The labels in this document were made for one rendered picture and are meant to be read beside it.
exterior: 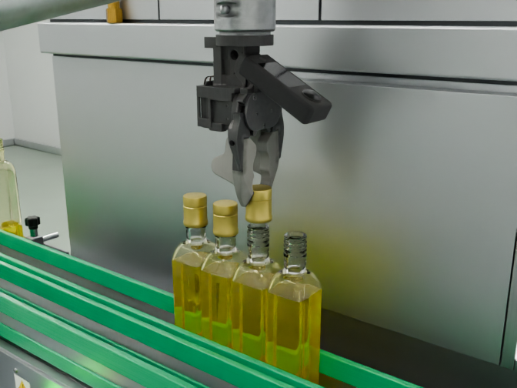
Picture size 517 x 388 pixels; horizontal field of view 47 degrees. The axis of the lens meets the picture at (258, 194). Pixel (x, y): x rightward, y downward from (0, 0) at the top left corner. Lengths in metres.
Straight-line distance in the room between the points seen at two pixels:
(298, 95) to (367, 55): 0.15
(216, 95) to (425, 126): 0.26
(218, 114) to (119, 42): 0.41
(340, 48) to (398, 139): 0.15
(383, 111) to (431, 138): 0.07
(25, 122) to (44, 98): 0.50
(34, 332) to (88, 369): 0.14
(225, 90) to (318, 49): 0.17
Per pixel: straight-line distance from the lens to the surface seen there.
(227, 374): 0.84
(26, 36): 6.91
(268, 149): 0.77
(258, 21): 0.73
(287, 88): 0.70
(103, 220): 1.29
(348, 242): 0.87
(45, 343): 1.02
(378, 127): 0.81
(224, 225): 0.81
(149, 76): 1.10
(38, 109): 6.90
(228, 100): 0.74
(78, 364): 0.96
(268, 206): 0.77
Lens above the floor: 1.41
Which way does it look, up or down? 17 degrees down
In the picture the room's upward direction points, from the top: straight up
